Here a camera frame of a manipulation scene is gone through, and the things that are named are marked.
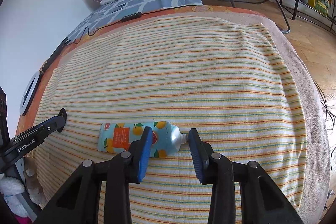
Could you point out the black tape roll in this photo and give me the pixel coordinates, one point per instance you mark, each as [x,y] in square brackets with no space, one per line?
[62,119]

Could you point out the black ring light stand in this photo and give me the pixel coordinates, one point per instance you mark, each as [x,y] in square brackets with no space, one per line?
[54,55]

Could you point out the yellow green crate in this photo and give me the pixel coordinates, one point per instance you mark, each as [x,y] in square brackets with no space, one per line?
[321,6]

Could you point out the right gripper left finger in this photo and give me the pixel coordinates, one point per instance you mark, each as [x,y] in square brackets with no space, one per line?
[78,199]

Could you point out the orange floral bedsheet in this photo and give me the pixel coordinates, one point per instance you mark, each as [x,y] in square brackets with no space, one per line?
[25,122]

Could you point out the white ring light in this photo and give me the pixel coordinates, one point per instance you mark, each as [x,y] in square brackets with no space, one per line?
[29,93]

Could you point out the beige blanket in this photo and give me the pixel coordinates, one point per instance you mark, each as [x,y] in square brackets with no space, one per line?
[309,108]

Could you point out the orange fruit print tube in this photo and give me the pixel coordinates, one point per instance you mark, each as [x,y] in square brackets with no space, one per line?
[117,137]

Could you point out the black metal rack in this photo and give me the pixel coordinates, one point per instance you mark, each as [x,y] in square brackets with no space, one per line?
[318,12]

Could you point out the striped yellow towel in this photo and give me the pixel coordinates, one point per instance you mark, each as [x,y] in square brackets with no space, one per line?
[170,192]

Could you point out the white fluffy cloth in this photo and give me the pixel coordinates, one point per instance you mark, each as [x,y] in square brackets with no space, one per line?
[10,188]

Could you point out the blue checkered bedsheet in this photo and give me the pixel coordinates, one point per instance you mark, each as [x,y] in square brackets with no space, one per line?
[111,12]

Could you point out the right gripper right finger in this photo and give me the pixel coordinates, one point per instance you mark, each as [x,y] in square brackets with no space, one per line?
[261,199]

